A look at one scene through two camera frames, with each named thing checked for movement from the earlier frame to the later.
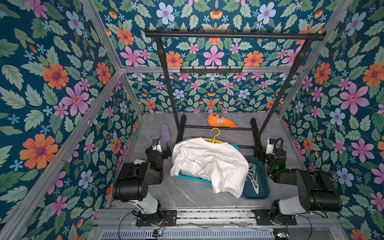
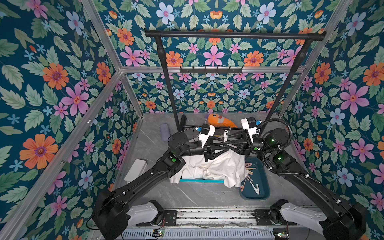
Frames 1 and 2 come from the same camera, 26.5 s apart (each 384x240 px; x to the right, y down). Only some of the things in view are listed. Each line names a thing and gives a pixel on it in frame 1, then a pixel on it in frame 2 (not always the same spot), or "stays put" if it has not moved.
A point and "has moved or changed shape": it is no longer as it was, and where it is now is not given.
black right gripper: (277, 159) -> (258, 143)
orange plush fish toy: (216, 120) stays put
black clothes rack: (159, 34) stays put
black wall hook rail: (216, 71) stays put
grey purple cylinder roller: (165, 133) stays put
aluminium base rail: (216, 225) stays put
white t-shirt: (222, 164) has moved or changed shape
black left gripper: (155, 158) -> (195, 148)
